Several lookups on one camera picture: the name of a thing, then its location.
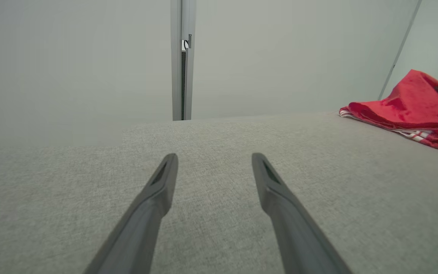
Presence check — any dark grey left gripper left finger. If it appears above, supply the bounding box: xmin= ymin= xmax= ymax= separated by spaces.
xmin=83 ymin=153 xmax=179 ymax=274

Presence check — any red and white sports garment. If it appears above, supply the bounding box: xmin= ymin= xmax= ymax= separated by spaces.
xmin=339 ymin=69 xmax=438 ymax=150

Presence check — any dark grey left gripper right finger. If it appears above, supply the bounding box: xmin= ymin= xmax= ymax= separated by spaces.
xmin=252 ymin=153 xmax=353 ymax=274

